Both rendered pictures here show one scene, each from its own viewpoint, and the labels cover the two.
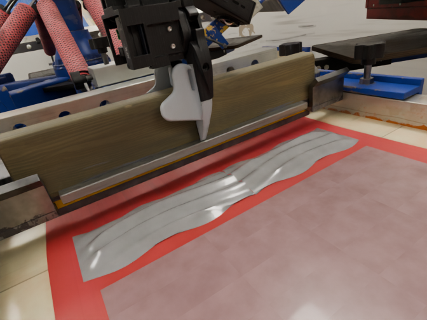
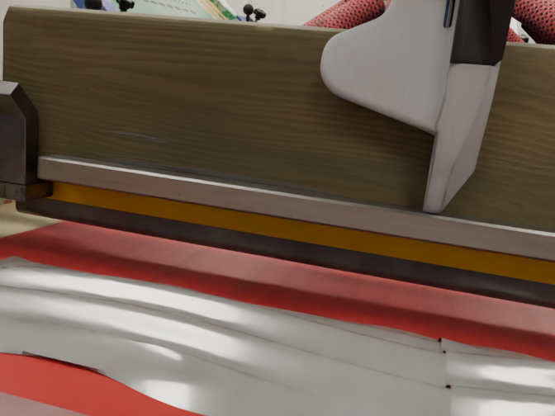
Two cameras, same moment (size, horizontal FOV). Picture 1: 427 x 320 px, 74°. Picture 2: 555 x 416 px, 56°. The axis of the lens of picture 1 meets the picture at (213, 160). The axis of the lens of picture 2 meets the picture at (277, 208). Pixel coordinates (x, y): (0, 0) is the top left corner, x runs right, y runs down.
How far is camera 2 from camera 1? 0.19 m
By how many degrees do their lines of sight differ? 42
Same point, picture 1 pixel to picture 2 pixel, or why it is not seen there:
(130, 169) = (190, 180)
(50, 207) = (18, 172)
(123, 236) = (19, 290)
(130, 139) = (235, 113)
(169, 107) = (350, 53)
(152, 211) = (149, 298)
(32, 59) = not seen: hidden behind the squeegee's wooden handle
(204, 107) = (457, 87)
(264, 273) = not seen: outside the picture
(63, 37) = not seen: hidden behind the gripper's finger
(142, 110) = (292, 49)
